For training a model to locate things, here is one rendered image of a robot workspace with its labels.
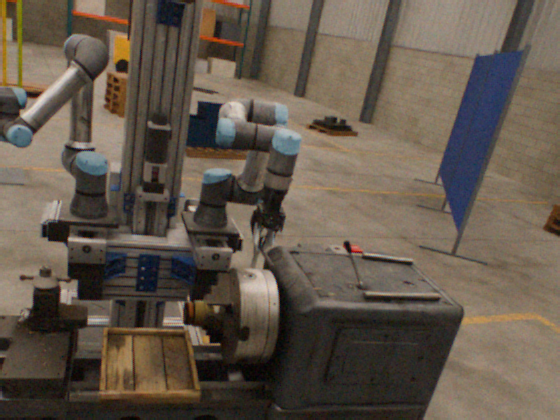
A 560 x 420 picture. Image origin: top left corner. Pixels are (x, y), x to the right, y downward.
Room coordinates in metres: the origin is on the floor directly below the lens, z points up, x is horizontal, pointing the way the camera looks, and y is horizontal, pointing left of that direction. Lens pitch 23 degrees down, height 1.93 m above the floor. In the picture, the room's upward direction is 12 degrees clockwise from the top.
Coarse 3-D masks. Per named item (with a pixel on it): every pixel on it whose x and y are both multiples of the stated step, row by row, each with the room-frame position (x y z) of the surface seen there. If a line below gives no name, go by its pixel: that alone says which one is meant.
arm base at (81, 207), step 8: (80, 192) 1.88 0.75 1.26; (104, 192) 1.93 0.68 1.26; (72, 200) 1.90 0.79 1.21; (80, 200) 1.87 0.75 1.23; (88, 200) 1.88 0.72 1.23; (96, 200) 1.89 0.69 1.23; (104, 200) 1.93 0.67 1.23; (72, 208) 1.87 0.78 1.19; (80, 208) 1.86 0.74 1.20; (88, 208) 1.87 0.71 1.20; (96, 208) 1.88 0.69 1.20; (104, 208) 1.92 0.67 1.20; (80, 216) 1.86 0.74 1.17; (88, 216) 1.86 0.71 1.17; (96, 216) 1.88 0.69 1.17; (104, 216) 1.91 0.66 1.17
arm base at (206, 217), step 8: (200, 208) 2.06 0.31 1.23; (208, 208) 2.05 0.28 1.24; (216, 208) 2.05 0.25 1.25; (224, 208) 2.08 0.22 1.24; (200, 216) 2.05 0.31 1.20; (208, 216) 2.04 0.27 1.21; (216, 216) 2.05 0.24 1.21; (224, 216) 2.09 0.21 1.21; (200, 224) 2.04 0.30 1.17; (208, 224) 2.03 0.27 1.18; (216, 224) 2.04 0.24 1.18; (224, 224) 2.07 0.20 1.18
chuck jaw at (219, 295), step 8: (216, 280) 1.56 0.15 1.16; (224, 280) 1.54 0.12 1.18; (216, 288) 1.51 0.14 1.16; (224, 288) 1.52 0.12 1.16; (208, 296) 1.49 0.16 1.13; (216, 296) 1.50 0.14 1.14; (224, 296) 1.51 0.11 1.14; (208, 304) 1.48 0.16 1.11; (216, 304) 1.49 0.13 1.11; (224, 304) 1.50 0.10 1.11
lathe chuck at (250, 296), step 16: (240, 272) 1.50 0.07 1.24; (256, 272) 1.52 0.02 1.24; (240, 288) 1.42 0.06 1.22; (256, 288) 1.44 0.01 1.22; (240, 304) 1.39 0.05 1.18; (256, 304) 1.40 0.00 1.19; (240, 320) 1.36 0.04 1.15; (256, 320) 1.37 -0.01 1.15; (256, 336) 1.36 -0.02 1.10; (224, 352) 1.46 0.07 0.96; (240, 352) 1.35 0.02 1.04; (256, 352) 1.37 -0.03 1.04
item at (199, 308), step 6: (198, 300) 1.48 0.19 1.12; (204, 300) 1.47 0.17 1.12; (186, 306) 1.43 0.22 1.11; (192, 306) 1.44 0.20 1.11; (198, 306) 1.44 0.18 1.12; (204, 306) 1.45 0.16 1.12; (210, 306) 1.47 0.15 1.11; (186, 312) 1.42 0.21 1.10; (192, 312) 1.42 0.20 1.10; (198, 312) 1.43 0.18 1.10; (204, 312) 1.43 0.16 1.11; (186, 318) 1.41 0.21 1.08; (192, 318) 1.42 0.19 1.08; (198, 318) 1.42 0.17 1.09; (204, 318) 1.42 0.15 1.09; (186, 324) 1.42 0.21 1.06; (192, 324) 1.43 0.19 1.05; (198, 324) 1.42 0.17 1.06; (204, 324) 1.42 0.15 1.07
